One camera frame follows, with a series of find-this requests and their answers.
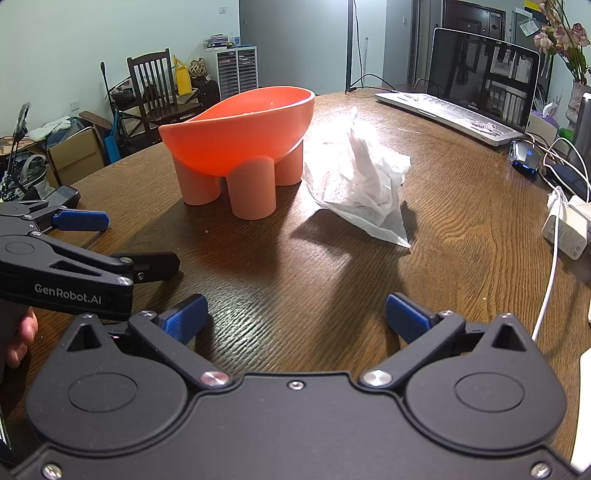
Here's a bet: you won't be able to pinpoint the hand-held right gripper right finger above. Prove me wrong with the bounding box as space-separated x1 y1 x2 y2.
360 292 536 388

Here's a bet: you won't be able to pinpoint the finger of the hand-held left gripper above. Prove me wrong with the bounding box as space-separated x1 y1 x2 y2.
0 200 110 237
111 251 181 284

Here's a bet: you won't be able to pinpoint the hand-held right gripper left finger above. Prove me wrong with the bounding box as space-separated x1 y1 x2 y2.
61 294 232 389

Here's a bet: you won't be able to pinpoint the white tissue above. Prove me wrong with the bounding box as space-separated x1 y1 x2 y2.
302 106 413 250

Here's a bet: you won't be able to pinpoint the orange footed bowl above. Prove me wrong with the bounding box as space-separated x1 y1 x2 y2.
158 86 317 221

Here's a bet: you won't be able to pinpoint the person's left hand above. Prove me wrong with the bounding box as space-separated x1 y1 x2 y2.
6 307 38 370

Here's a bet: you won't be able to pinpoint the black smartphone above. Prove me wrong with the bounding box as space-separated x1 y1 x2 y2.
21 185 81 210

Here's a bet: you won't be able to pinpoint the cardboard box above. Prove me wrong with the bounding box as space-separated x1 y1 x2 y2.
46 127 106 185

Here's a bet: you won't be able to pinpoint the grey baby stroller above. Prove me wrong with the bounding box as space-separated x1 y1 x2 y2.
0 102 49 201

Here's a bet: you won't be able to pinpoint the blue bag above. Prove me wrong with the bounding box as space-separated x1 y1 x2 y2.
104 108 123 164

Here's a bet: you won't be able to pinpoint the white folded clothes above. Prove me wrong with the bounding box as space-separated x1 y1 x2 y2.
28 117 84 141

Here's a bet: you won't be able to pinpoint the black hand trolley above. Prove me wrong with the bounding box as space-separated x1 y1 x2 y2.
99 62 139 139

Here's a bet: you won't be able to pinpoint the dark wooden chair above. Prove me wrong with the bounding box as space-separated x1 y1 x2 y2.
127 48 204 139

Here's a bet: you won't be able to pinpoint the yellow bag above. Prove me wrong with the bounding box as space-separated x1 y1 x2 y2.
172 55 192 97

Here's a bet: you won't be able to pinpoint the black suitcase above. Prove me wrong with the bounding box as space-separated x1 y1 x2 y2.
191 78 221 109

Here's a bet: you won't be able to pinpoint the white power adapter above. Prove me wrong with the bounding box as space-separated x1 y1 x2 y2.
541 194 591 261

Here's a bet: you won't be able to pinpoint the grey computer mouse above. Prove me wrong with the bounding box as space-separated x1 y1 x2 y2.
508 140 541 176

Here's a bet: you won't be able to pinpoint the dark flat device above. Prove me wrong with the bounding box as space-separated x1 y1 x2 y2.
549 164 591 201

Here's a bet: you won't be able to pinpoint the white drawer cabinet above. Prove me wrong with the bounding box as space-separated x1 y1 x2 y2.
217 46 258 100

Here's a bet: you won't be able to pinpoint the boxes on drawer cabinet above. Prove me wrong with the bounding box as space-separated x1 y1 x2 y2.
203 33 252 49

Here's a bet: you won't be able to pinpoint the white tissue box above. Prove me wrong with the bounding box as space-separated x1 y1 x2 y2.
529 104 561 139

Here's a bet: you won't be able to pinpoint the silver laptop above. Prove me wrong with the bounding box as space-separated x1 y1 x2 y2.
374 27 542 147

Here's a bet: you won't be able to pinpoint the pale flower vase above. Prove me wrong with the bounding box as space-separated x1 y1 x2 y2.
568 80 589 132

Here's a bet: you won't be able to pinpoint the dark wooden door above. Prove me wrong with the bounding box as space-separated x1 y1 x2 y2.
441 0 509 44

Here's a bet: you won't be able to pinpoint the pink artificial flowers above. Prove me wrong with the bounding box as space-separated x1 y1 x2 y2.
533 0 591 84

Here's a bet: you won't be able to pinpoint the white charging cable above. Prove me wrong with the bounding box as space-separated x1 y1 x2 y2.
531 185 568 342

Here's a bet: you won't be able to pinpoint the black cable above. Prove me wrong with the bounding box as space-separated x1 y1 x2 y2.
346 73 435 93

